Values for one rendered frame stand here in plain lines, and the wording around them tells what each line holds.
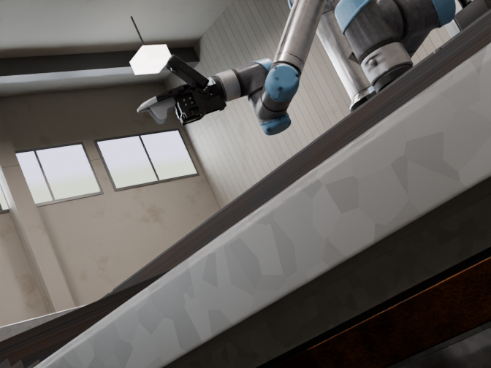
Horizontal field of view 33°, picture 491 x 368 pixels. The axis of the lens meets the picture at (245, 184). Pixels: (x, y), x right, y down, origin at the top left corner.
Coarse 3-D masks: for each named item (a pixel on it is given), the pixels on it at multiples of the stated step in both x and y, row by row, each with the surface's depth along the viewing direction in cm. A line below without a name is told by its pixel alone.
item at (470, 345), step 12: (480, 336) 144; (444, 348) 149; (456, 348) 147; (468, 348) 146; (480, 348) 144; (420, 360) 153; (432, 360) 151; (444, 360) 149; (456, 360) 148; (468, 360) 146; (480, 360) 144
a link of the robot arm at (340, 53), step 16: (288, 0) 223; (336, 0) 214; (320, 32) 215; (336, 32) 212; (336, 48) 212; (336, 64) 212; (352, 64) 210; (352, 80) 209; (368, 80) 208; (352, 96) 210
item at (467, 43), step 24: (480, 24) 55; (456, 48) 57; (480, 48) 55; (408, 72) 59; (432, 72) 58; (384, 96) 61; (408, 96) 59; (360, 120) 62; (312, 144) 66; (336, 144) 64; (288, 168) 68; (312, 168) 66; (264, 192) 70; (216, 216) 74; (240, 216) 72; (192, 240) 76; (168, 264) 79; (120, 288) 85
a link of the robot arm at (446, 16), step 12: (396, 0) 132; (408, 0) 133; (420, 0) 133; (432, 0) 133; (444, 0) 134; (408, 12) 132; (420, 12) 133; (432, 12) 133; (444, 12) 134; (408, 24) 132; (420, 24) 133; (432, 24) 135; (444, 24) 137; (408, 36) 135; (420, 36) 137; (408, 48) 141
